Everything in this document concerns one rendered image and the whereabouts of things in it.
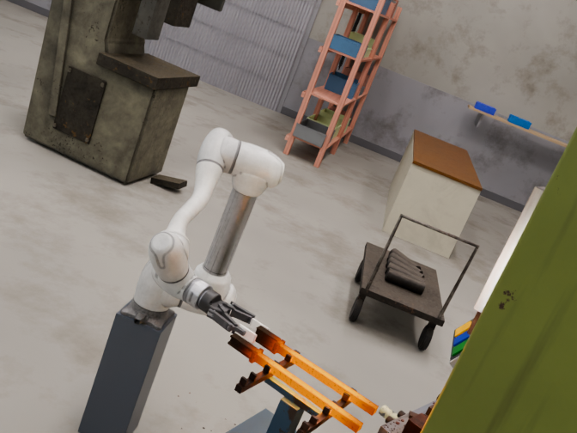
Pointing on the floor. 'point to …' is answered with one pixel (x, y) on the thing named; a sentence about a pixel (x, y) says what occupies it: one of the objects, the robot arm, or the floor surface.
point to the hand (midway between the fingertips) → (254, 331)
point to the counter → (432, 193)
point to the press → (111, 85)
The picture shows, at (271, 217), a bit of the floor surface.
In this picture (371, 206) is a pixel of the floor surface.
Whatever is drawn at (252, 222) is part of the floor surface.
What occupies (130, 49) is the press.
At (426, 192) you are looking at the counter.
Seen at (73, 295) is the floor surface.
